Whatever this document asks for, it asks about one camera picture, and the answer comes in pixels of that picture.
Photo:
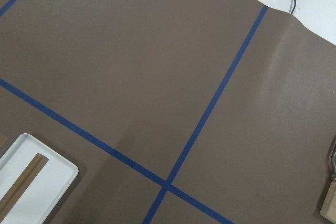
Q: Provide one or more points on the white towel rack stand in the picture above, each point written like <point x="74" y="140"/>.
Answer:
<point x="34" y="177"/>

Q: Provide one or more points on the wooden cutting board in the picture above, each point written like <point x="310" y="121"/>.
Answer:
<point x="328" y="206"/>

